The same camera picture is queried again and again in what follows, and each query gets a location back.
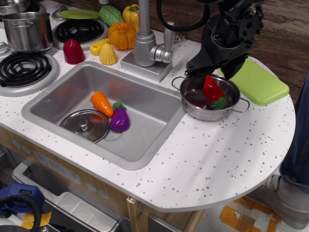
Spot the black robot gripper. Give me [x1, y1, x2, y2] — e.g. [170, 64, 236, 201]
[185, 15, 253, 90]

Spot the red toy pepper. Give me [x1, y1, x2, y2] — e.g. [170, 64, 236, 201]
[202, 75, 227, 110]

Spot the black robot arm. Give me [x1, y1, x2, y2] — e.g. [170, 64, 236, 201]
[186, 0, 264, 90]

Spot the yellow toy bell pepper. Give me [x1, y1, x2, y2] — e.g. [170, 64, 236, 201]
[123, 4, 140, 32]

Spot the steel pot lid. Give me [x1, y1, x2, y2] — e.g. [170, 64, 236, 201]
[60, 109, 110, 143]

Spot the tall steel pot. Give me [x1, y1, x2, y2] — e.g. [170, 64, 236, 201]
[1, 12, 53, 53]

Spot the green plastic cutting board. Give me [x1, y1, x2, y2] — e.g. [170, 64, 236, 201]
[230, 58, 290, 106]

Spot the silver toy faucet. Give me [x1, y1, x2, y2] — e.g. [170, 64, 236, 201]
[120, 0, 175, 82]

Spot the orange toy pumpkin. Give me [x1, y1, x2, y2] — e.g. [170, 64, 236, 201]
[108, 21, 137, 50]

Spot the grey toy sink basin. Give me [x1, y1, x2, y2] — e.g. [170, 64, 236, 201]
[22, 61, 185, 169]

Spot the purple toy eggplant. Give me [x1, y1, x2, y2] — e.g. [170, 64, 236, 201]
[110, 102, 130, 132]

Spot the yellow toy corn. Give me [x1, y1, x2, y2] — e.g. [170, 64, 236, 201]
[99, 43, 118, 65]

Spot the orange toy carrot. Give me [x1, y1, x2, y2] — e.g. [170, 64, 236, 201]
[90, 91, 114, 117]

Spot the green toy bitter gourd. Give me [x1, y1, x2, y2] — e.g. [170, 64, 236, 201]
[99, 5, 124, 27]

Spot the small yellow toy piece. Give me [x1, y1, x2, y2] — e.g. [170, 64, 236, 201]
[89, 38, 109, 56]

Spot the person leg in jeans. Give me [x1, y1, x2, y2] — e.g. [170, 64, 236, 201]
[280, 75, 309, 192]

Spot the back stove burner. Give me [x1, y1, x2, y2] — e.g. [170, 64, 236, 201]
[52, 19, 109, 51]

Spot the stove burner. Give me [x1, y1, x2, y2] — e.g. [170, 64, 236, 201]
[52, 19, 109, 51]
[0, 53, 60, 97]

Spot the dark red toy vegetable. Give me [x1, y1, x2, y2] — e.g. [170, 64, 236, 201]
[63, 39, 86, 65]

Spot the grey sneaker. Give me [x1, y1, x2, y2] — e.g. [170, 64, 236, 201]
[249, 175, 309, 229]

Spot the green plastic plate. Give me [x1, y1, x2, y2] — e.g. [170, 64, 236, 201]
[59, 9, 99, 19]

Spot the front stove burner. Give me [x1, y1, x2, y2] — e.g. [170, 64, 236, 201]
[0, 53, 60, 97]

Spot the blue clamp tool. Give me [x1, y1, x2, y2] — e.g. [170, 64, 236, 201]
[0, 183, 45, 214]

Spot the small steel pan with handles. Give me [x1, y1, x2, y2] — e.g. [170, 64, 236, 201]
[171, 74, 250, 121]

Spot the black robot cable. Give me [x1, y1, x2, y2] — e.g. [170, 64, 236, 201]
[155, 0, 211, 32]

